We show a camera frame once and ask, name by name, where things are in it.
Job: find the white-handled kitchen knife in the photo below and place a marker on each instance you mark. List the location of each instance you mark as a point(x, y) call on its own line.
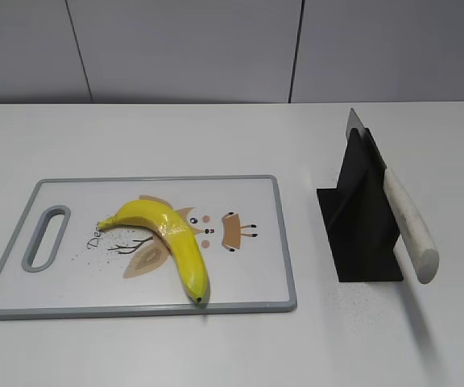
point(417, 238)

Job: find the yellow plastic banana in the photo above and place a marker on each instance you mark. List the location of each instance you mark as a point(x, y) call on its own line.
point(176, 235)

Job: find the white grey-rimmed cutting board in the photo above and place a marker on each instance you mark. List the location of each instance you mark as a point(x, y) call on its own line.
point(57, 264)

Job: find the black knife stand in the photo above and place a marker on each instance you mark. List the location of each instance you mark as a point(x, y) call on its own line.
point(361, 228)

